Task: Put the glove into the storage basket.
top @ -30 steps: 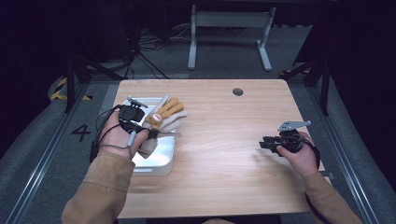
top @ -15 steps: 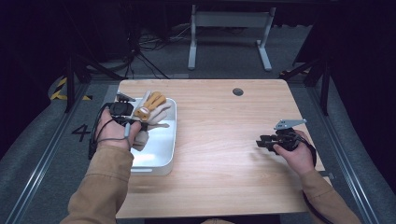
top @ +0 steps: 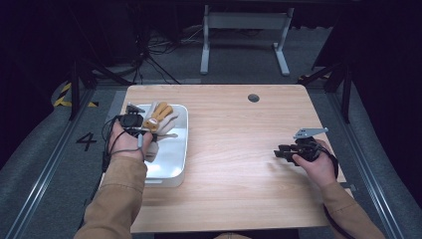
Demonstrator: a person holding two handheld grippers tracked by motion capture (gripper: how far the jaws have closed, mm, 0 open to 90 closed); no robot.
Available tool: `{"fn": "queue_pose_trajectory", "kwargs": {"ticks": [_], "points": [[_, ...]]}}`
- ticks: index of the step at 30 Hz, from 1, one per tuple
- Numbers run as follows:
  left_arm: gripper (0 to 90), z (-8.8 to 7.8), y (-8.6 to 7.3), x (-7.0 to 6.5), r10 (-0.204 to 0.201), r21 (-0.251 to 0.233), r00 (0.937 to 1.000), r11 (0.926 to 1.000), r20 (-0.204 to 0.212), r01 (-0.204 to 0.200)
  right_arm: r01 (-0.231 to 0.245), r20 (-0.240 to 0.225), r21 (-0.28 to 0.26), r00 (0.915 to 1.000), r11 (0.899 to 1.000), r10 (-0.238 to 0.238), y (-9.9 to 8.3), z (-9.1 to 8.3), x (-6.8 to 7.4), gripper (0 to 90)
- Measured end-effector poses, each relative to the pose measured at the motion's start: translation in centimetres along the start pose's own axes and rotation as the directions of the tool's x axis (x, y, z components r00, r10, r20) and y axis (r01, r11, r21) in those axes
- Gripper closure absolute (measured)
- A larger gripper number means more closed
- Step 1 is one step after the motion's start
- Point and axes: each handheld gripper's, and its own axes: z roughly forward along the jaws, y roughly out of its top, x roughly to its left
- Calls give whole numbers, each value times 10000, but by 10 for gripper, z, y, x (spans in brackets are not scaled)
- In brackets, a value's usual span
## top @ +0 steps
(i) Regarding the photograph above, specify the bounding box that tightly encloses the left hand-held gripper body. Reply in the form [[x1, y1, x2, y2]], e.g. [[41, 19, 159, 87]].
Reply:
[[117, 103, 146, 131]]

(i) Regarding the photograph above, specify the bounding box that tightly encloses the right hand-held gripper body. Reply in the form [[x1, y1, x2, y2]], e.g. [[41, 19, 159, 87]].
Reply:
[[293, 127, 329, 163]]

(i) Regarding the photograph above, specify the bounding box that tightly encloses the beige glove with orange fingers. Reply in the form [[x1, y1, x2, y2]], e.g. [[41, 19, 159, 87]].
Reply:
[[142, 101, 175, 132], [144, 109, 181, 163]]

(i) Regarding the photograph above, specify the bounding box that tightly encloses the white plastic bin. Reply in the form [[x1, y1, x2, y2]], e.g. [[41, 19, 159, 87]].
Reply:
[[130, 104, 189, 188]]

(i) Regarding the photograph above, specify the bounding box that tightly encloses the person's right hand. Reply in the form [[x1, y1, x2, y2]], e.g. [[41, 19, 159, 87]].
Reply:
[[292, 138, 337, 189]]

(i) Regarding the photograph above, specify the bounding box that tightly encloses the person's left hand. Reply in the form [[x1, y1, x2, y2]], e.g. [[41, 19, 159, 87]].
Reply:
[[108, 119, 153, 162]]

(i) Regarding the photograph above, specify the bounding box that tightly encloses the black metal stand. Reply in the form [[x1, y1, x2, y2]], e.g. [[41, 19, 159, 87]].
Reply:
[[298, 63, 353, 123], [68, 58, 133, 121]]

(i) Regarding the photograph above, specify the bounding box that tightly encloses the yellow and black floor tape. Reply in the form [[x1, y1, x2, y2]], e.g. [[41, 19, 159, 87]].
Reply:
[[53, 82, 100, 109]]

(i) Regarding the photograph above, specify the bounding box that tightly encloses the gray wrist strap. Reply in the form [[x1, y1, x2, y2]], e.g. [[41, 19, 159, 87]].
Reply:
[[111, 132, 146, 161]]

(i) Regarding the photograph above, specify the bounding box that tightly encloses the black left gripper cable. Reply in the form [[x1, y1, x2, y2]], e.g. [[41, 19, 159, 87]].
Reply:
[[101, 116, 126, 173]]

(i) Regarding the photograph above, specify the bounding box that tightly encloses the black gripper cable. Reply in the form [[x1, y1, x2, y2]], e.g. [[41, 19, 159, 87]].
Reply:
[[316, 143, 356, 239], [101, 116, 126, 173]]

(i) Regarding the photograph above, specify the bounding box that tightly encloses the metal floor rail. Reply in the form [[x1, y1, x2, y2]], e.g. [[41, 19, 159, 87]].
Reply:
[[4, 88, 98, 239], [326, 89, 406, 239]]

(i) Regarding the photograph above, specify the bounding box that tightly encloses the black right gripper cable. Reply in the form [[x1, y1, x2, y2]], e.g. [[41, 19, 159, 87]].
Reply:
[[316, 143, 356, 239]]

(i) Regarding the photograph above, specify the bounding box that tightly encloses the tangle of floor cables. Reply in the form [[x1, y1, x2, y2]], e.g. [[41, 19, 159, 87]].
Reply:
[[132, 24, 207, 85]]

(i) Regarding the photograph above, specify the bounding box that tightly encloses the gray metal desk frame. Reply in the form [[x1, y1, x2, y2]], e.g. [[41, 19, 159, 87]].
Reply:
[[199, 4, 296, 77]]

